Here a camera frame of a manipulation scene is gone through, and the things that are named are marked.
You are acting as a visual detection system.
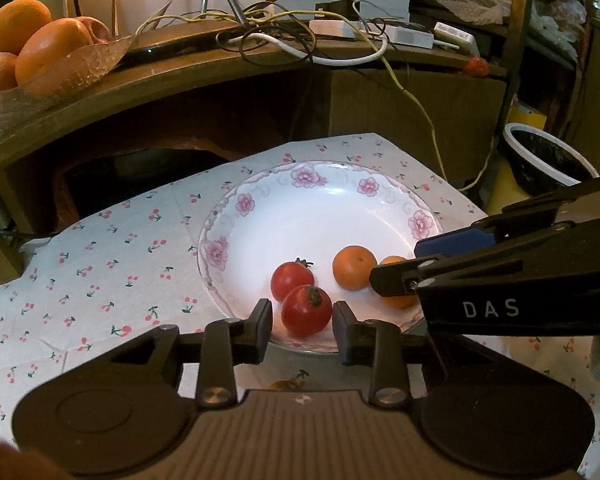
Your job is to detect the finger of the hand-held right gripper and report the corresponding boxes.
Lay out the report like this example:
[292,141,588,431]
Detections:
[414,175,600,261]
[369,216,600,299]

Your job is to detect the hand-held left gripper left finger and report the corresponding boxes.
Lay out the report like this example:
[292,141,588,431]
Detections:
[107,299,274,409]

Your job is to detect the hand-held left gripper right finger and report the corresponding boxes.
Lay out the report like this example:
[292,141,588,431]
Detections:
[331,301,496,409]

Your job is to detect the small tangerine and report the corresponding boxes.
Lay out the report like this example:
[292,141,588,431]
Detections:
[379,255,419,310]

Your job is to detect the large red tomato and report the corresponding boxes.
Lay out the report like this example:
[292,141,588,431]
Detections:
[281,285,332,338]

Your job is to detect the white floral plate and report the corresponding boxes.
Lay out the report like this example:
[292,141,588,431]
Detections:
[197,161,443,355]

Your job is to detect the large tangerine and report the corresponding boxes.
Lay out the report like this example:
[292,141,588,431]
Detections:
[332,245,378,292]

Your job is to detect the small red tomato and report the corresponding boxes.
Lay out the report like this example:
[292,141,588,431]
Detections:
[271,258,316,303]

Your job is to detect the trash bin with black bag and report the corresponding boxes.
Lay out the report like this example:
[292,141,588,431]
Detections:
[502,122,600,200]

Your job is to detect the cherry print tablecloth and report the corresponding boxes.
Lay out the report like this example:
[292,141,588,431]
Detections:
[0,132,600,480]

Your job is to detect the small red fruit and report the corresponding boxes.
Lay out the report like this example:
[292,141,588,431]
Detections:
[462,57,490,79]

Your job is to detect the white plug device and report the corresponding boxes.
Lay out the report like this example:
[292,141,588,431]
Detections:
[434,22,481,57]

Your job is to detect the white power adapter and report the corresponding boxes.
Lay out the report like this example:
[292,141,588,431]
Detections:
[391,26,435,49]

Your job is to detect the flat white box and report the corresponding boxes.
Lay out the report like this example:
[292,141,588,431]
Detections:
[309,20,367,41]

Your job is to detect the bubble wrap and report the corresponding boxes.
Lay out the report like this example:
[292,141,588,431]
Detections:
[414,0,512,27]

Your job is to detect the wooden cabinet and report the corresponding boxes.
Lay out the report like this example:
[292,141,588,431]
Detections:
[0,20,511,235]

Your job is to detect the black power adapter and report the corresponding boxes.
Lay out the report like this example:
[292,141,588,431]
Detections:
[315,0,362,22]

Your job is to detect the flat black tray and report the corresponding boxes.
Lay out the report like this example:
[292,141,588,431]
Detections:
[122,27,246,61]

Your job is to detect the glass fruit bowl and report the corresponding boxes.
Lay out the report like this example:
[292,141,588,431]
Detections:
[0,35,133,133]

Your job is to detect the red apple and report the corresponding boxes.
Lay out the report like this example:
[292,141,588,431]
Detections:
[75,16,113,43]

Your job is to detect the yellow cable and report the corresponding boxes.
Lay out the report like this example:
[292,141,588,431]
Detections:
[350,2,497,192]

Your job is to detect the thick white cable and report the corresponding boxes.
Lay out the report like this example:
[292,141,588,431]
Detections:
[240,32,389,66]

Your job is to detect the wooden post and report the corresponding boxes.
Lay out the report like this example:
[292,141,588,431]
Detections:
[506,0,537,128]

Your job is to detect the dark tangled cable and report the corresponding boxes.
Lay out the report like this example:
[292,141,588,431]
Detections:
[215,0,381,66]

